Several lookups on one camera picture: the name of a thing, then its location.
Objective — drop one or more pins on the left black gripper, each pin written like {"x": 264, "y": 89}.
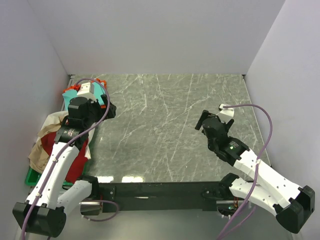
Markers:
{"x": 104, "y": 109}

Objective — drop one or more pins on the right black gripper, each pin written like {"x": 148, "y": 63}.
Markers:
{"x": 215, "y": 117}

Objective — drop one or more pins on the red t shirt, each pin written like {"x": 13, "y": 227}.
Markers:
{"x": 77, "y": 167}

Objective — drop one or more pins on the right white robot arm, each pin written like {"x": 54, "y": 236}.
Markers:
{"x": 291, "y": 204}

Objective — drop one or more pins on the folded teal t shirt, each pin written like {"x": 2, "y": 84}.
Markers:
{"x": 71, "y": 96}

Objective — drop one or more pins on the folded orange t shirt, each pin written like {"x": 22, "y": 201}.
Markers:
{"x": 75, "y": 87}

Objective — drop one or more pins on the white t shirt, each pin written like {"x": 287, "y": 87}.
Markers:
{"x": 53, "y": 122}

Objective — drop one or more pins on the beige t shirt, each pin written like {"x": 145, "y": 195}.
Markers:
{"x": 38, "y": 157}

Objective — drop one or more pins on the green plastic tray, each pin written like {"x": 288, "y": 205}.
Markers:
{"x": 32, "y": 177}

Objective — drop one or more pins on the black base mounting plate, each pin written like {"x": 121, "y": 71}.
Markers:
{"x": 144, "y": 196}

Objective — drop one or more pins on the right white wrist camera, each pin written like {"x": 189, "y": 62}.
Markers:
{"x": 226, "y": 113}

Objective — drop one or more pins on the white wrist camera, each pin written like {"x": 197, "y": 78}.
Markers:
{"x": 86, "y": 90}
{"x": 226, "y": 113}

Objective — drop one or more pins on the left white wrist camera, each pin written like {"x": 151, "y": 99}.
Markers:
{"x": 86, "y": 90}

